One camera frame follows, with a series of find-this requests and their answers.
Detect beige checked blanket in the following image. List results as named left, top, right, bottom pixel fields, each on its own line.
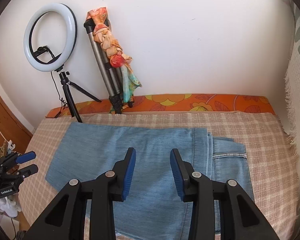
left=17, top=112, right=300, bottom=240

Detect light blue denim pants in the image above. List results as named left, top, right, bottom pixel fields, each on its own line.
left=45, top=122, right=255, bottom=236

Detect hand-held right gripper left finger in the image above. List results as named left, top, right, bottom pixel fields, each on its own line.
left=22, top=147, right=136, bottom=240

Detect orange floral scarf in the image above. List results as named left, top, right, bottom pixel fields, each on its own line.
left=86, top=6, right=142, bottom=103

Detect wooden furniture panel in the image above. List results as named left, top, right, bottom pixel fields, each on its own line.
left=0, top=79, right=33, bottom=146

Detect folded silver tripod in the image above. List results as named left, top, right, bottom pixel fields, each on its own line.
left=83, top=19, right=134, bottom=115

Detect black ring light cable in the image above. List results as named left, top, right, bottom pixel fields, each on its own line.
left=50, top=71, right=68, bottom=118

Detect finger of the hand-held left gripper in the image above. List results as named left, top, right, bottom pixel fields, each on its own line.
left=14, top=164, right=39, bottom=178
left=0, top=151, right=37, bottom=168

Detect white ring light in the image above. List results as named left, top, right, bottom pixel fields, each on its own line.
left=23, top=3, right=78, bottom=72

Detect person's left hand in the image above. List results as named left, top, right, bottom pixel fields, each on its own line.
left=0, top=194, right=22, bottom=218

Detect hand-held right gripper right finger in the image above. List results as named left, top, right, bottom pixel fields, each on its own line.
left=170, top=148, right=281, bottom=240

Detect black mini tripod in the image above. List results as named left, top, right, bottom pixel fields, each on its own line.
left=57, top=70, right=102, bottom=124

